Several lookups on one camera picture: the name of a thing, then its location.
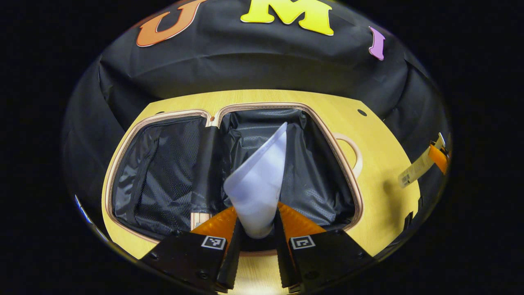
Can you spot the pink suitcase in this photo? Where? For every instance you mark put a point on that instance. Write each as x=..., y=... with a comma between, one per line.
x=163, y=176

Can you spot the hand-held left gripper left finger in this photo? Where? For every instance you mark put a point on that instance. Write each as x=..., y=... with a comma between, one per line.
x=231, y=254

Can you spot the black backdrop cloth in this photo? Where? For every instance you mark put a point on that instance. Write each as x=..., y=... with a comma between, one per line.
x=245, y=65

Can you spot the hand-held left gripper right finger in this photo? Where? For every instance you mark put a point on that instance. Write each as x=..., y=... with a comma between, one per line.
x=284, y=254

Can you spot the white squeeze tube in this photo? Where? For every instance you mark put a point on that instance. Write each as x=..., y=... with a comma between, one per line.
x=258, y=184

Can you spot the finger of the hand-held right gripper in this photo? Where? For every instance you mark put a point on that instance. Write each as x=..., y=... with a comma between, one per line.
x=437, y=157

